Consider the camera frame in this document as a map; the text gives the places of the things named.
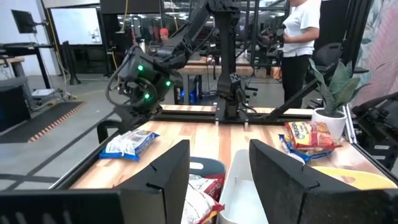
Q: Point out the white wall board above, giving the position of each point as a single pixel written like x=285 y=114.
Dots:
x=74 y=26

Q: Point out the wooden table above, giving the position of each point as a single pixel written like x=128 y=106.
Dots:
x=199 y=69

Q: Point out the black monitor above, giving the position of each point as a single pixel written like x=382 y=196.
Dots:
x=23 y=21

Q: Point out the blue Maruchan noodle pack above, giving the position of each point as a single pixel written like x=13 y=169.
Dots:
x=308 y=155
x=127 y=146

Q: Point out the black curved tube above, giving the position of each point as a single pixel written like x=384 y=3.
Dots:
x=100 y=130

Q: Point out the white plant pot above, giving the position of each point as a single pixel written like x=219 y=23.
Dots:
x=332 y=124

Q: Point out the black equipment cart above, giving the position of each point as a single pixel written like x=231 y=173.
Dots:
x=379 y=124

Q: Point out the white flat box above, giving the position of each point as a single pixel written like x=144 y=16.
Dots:
x=43 y=92

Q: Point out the grey blue plastic bin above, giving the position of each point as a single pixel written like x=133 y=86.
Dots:
x=211 y=166

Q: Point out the white plastic bin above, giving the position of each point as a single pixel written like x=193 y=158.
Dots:
x=242 y=199

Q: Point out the black floor mat orange edge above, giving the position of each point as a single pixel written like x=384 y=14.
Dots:
x=37 y=121

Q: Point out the person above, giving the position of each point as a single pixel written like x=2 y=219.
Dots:
x=300 y=28
x=163 y=32

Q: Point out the black desk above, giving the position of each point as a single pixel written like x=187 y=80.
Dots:
x=25 y=46

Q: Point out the black floor post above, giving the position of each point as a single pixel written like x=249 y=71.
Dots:
x=70 y=62

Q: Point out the grey cabinet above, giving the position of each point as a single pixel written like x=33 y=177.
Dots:
x=12 y=105

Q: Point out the red white noodle pack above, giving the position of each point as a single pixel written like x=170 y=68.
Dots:
x=211 y=186
x=196 y=208

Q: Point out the green leafy plant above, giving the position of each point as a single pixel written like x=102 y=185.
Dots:
x=339 y=84

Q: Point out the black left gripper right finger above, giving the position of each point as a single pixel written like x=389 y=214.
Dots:
x=280 y=180

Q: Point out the black diagonal frame strut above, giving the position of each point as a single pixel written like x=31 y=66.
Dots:
x=295 y=99

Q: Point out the orange red Maruchan noodle pack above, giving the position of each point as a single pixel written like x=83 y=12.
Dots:
x=311 y=137

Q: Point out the yellow plastic bin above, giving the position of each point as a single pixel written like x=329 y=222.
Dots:
x=367 y=179

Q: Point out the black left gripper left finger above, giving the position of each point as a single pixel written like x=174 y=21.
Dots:
x=164 y=186

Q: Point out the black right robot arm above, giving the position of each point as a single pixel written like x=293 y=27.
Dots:
x=228 y=46

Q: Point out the black office chair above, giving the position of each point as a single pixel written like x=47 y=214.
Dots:
x=326 y=54

